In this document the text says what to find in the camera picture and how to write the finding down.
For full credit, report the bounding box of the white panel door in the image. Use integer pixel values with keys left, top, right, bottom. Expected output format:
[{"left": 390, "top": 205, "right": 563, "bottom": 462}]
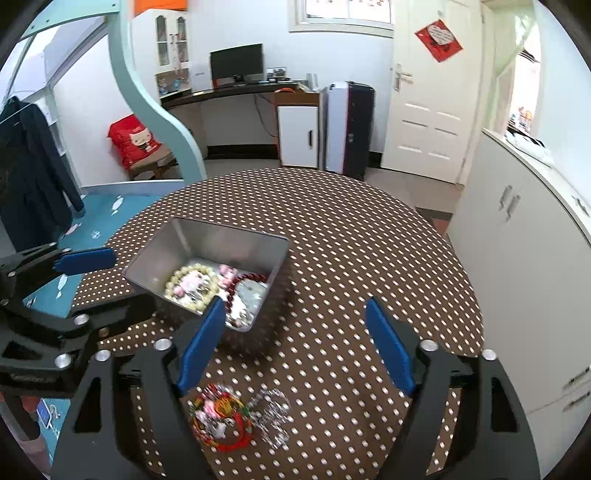
[{"left": 380, "top": 0, "right": 486, "bottom": 186}]

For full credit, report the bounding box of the pink flower charm bracelet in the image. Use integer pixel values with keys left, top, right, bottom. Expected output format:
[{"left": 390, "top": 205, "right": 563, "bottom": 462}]
[{"left": 194, "top": 398, "right": 228, "bottom": 439}]

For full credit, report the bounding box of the small white door cabinet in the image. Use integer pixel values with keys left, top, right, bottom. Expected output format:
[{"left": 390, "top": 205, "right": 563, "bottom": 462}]
[{"left": 276, "top": 92, "right": 321, "bottom": 169}]

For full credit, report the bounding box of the sheer doorway curtain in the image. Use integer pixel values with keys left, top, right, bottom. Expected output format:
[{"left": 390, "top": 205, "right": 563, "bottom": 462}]
[{"left": 485, "top": 9, "right": 542, "bottom": 136}]

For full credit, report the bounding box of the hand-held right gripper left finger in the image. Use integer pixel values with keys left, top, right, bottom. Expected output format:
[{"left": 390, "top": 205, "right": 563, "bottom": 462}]
[{"left": 51, "top": 298, "right": 227, "bottom": 480}]

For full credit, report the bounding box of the white sideboard cabinet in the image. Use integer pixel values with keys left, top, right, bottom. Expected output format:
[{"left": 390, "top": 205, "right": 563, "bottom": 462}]
[{"left": 445, "top": 127, "right": 591, "bottom": 477}]

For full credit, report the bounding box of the person's left forearm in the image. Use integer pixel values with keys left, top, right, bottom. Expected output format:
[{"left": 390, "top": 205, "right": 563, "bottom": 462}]
[{"left": 0, "top": 392, "right": 57, "bottom": 480}]

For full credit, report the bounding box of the silver metal tin box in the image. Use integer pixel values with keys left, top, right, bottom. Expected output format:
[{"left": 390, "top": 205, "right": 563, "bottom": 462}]
[{"left": 122, "top": 217, "right": 291, "bottom": 334}]

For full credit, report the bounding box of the dark wooden desk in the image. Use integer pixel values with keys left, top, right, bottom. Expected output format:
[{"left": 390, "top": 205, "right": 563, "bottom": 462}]
[{"left": 161, "top": 80, "right": 321, "bottom": 160}]

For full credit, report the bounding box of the wooden chair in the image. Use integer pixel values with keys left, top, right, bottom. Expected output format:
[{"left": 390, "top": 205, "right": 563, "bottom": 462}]
[{"left": 126, "top": 145, "right": 182, "bottom": 182}]

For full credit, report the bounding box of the black computer monitor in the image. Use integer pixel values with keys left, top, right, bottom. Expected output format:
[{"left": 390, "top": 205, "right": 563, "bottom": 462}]
[{"left": 209, "top": 44, "right": 265, "bottom": 88}]

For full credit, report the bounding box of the white folded cloth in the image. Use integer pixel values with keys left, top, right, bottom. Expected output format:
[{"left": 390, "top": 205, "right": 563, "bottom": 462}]
[{"left": 503, "top": 131, "right": 556, "bottom": 165}]

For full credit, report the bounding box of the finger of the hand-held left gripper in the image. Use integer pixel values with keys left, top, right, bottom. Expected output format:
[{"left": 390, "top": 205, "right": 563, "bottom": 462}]
[
  {"left": 0, "top": 244, "right": 117, "bottom": 301},
  {"left": 0, "top": 292, "right": 160, "bottom": 352}
]

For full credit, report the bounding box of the red cartoon cat bag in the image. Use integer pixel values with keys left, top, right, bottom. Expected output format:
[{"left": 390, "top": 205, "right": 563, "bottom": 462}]
[{"left": 107, "top": 115, "right": 163, "bottom": 169}]

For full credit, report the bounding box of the dark hanging jacket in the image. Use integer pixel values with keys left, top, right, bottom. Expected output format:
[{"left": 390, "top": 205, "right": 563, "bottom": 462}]
[{"left": 0, "top": 96, "right": 86, "bottom": 248}]

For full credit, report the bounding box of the blue picture box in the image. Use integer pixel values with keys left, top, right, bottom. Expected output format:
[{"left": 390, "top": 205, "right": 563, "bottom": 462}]
[{"left": 156, "top": 71, "right": 191, "bottom": 98}]

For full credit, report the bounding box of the pale jade pendant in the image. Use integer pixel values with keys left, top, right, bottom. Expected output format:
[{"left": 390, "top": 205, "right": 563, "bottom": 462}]
[{"left": 235, "top": 281, "right": 269, "bottom": 325}]

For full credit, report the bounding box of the cream bead bracelet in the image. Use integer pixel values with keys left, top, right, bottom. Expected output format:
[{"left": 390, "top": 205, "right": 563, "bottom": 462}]
[{"left": 164, "top": 265, "right": 221, "bottom": 313}]

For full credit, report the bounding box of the teal bunk bed frame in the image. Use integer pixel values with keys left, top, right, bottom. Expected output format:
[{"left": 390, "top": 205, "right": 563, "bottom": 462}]
[{"left": 0, "top": 0, "right": 209, "bottom": 186}]

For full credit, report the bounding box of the white framed window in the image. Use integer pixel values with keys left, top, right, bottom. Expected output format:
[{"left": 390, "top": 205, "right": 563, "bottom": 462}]
[{"left": 288, "top": 0, "right": 396, "bottom": 38}]

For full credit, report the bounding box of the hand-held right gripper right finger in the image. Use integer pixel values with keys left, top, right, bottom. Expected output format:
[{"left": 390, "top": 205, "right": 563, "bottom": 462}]
[{"left": 365, "top": 296, "right": 541, "bottom": 480}]

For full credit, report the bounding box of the red string necklace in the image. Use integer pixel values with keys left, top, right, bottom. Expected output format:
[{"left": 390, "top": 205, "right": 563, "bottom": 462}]
[{"left": 187, "top": 383, "right": 256, "bottom": 454}]

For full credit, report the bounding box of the orange box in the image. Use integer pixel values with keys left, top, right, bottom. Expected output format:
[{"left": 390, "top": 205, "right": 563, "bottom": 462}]
[{"left": 134, "top": 0, "right": 191, "bottom": 13}]

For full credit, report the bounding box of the white glass-door cabinet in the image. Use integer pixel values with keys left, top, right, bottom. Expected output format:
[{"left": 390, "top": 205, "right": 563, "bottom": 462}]
[{"left": 152, "top": 10, "right": 193, "bottom": 99}]

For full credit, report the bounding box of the silver crystal bracelet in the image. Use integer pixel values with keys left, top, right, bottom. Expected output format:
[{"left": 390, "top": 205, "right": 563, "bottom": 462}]
[{"left": 252, "top": 388, "right": 293, "bottom": 451}]

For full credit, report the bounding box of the white upright panel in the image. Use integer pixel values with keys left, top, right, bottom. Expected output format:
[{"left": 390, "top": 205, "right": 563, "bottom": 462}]
[{"left": 323, "top": 82, "right": 352, "bottom": 174}]

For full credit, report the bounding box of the red diamond door decoration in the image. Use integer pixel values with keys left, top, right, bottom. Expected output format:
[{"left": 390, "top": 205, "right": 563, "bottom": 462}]
[{"left": 414, "top": 19, "right": 464, "bottom": 64}]

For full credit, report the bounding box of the brown polka dot tablecloth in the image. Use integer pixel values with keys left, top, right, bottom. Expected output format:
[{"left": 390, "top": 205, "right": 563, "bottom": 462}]
[{"left": 69, "top": 167, "right": 485, "bottom": 480}]

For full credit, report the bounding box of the blue patterned bed mat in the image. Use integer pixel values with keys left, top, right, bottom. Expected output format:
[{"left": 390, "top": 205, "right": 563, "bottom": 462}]
[{"left": 0, "top": 191, "right": 163, "bottom": 480}]

